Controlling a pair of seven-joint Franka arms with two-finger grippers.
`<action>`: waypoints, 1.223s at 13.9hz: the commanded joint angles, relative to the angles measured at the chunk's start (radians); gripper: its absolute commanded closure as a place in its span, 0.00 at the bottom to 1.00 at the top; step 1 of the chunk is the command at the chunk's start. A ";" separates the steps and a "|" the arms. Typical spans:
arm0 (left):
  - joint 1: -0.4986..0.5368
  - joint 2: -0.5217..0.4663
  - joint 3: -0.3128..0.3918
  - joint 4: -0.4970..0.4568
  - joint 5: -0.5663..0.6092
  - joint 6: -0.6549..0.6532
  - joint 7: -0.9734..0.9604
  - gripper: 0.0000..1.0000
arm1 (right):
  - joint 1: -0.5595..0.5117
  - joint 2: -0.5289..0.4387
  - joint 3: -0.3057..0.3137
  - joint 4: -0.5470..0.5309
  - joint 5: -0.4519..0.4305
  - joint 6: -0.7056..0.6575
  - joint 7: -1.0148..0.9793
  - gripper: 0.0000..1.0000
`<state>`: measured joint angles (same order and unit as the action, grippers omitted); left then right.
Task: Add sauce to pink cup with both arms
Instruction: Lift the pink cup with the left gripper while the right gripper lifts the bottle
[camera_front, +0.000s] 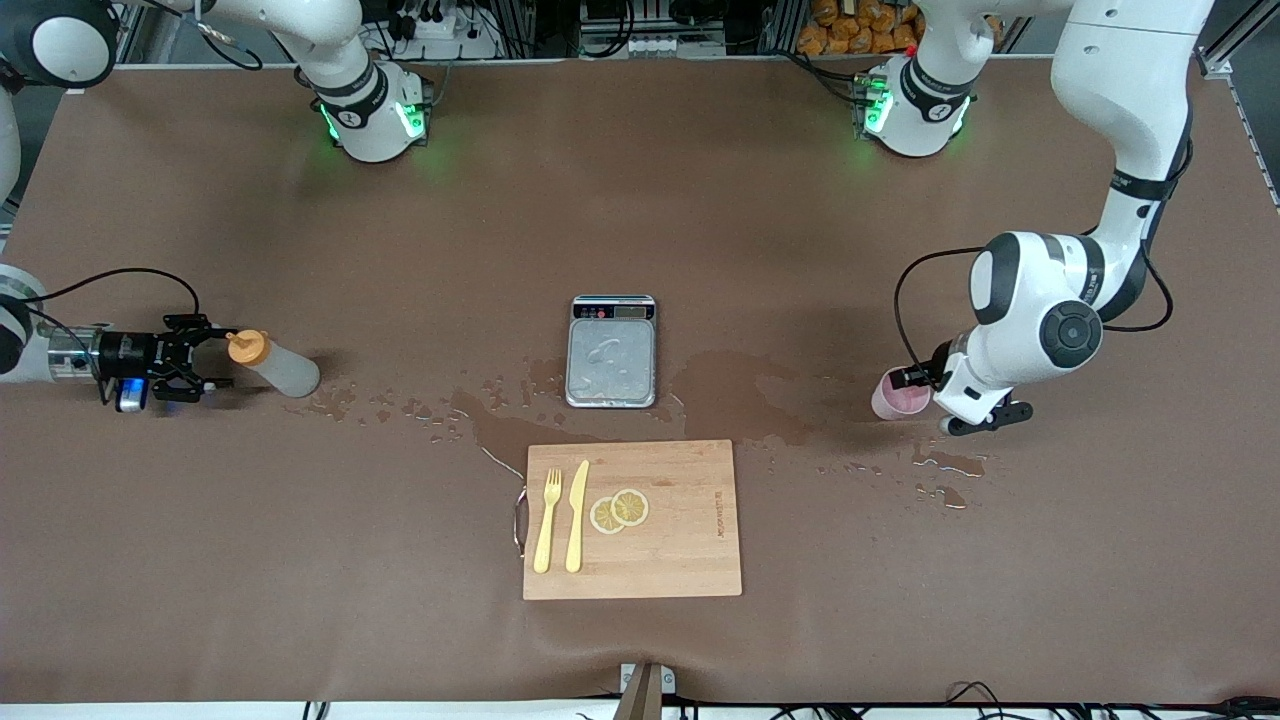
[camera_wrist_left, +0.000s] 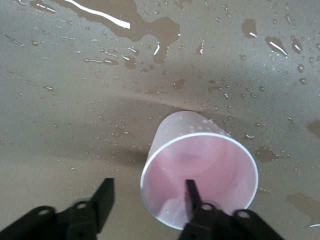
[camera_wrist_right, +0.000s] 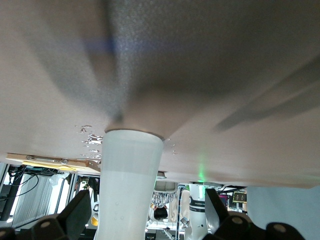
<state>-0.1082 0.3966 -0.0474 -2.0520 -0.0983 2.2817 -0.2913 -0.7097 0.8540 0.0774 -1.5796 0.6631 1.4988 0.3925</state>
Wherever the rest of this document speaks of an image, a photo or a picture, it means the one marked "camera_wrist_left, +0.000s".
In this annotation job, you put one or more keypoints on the pink plastic cup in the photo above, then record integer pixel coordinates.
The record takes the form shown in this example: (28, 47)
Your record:
(212, 155)

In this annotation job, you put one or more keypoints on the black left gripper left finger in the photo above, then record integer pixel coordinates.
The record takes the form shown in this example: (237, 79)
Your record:
(100, 207)

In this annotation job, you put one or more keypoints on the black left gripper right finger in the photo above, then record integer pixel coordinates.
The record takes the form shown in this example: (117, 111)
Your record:
(200, 222)

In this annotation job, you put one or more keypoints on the brown table cover sheet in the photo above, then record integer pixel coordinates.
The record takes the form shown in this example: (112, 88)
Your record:
(62, 112)

